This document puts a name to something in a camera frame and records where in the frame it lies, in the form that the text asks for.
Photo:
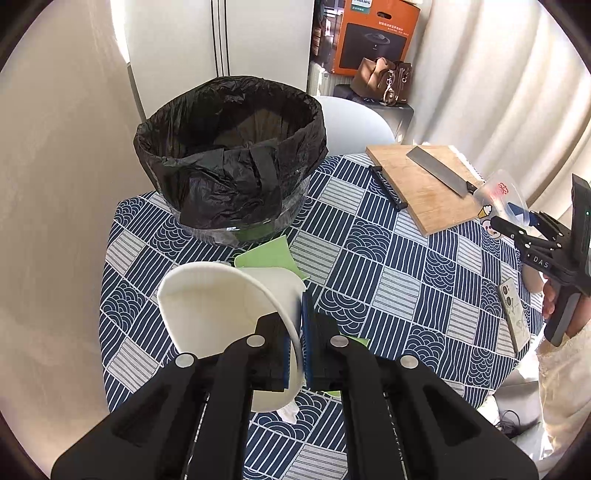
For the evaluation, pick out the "orange cardboard box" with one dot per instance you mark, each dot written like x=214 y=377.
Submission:
x=369 y=46

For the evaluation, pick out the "cleaver knife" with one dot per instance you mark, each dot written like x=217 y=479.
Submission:
x=434 y=168

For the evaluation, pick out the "large white tissue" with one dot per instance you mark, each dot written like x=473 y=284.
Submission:
x=287 y=411

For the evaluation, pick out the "white curtain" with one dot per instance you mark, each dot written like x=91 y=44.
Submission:
x=485 y=69

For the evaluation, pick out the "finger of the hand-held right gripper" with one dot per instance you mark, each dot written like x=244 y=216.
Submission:
x=521 y=236
x=549 y=228

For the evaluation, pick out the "person's right forearm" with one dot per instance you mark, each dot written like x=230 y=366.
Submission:
x=568 y=392

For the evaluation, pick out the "smartphone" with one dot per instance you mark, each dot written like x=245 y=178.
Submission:
x=515 y=314

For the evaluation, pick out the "person's right hand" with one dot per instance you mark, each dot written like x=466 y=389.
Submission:
x=547 y=300

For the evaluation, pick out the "clear plastic cup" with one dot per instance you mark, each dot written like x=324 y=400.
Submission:
x=496 y=191

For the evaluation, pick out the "white chair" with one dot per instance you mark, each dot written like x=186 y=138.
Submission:
x=355 y=124

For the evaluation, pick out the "bin with black bag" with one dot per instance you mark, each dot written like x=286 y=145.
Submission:
x=221 y=161

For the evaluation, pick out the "brown handbag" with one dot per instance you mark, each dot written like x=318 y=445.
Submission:
x=369 y=74

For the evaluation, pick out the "clear plastic bin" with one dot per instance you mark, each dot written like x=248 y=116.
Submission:
x=207 y=230

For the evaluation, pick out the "wooden cutting board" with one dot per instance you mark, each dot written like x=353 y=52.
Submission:
x=415 y=194

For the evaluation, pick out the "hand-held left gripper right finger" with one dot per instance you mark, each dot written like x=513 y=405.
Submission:
x=308 y=350

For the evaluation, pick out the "white cabinet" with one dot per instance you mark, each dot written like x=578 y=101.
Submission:
x=268 y=37

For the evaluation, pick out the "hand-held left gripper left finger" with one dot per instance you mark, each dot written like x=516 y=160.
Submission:
x=287 y=369

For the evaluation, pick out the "white paper cup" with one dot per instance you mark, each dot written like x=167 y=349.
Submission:
x=207 y=300

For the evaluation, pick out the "dark printed carton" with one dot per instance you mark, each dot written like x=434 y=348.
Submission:
x=323 y=32

